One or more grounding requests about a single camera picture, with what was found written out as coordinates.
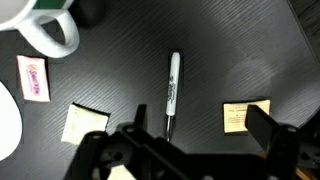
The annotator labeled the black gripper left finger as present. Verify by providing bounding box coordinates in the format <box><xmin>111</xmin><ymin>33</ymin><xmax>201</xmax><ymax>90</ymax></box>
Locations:
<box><xmin>133</xmin><ymin>103</ymin><xmax>148</xmax><ymax>132</ymax></box>

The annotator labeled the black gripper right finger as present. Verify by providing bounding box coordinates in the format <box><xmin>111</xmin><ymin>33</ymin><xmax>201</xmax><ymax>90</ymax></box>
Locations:
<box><xmin>244</xmin><ymin>104</ymin><xmax>280</xmax><ymax>153</ymax></box>

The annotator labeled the white round plate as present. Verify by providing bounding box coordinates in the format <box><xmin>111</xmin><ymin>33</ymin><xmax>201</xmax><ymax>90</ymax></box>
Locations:
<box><xmin>0</xmin><ymin>80</ymin><xmax>24</xmax><ymax>162</ymax></box>

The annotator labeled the large flat tan paper napkin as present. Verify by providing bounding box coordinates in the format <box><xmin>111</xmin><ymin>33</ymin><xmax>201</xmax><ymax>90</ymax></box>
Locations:
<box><xmin>107</xmin><ymin>164</ymin><xmax>136</xmax><ymax>180</ymax></box>

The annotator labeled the white mug with green band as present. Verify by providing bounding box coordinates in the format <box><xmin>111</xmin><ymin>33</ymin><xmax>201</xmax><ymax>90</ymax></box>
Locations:
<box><xmin>0</xmin><ymin>0</ymin><xmax>81</xmax><ymax>59</ymax></box>

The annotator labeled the pale yellow sticky note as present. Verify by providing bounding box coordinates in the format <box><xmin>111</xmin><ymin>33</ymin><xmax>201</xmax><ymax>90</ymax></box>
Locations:
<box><xmin>60</xmin><ymin>102</ymin><xmax>111</xmax><ymax>146</ymax></box>

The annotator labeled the pink sweetener packet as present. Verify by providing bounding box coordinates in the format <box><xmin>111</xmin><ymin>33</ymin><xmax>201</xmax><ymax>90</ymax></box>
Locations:
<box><xmin>16</xmin><ymin>54</ymin><xmax>52</xmax><ymax>103</ymax></box>

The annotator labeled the tan printed paper packet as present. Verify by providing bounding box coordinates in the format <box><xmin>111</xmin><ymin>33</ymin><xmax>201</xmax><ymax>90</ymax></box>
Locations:
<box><xmin>222</xmin><ymin>98</ymin><xmax>272</xmax><ymax>134</ymax></box>

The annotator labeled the black and white marker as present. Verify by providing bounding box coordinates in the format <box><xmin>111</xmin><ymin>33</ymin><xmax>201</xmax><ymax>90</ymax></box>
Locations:
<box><xmin>163</xmin><ymin>51</ymin><xmax>182</xmax><ymax>143</ymax></box>

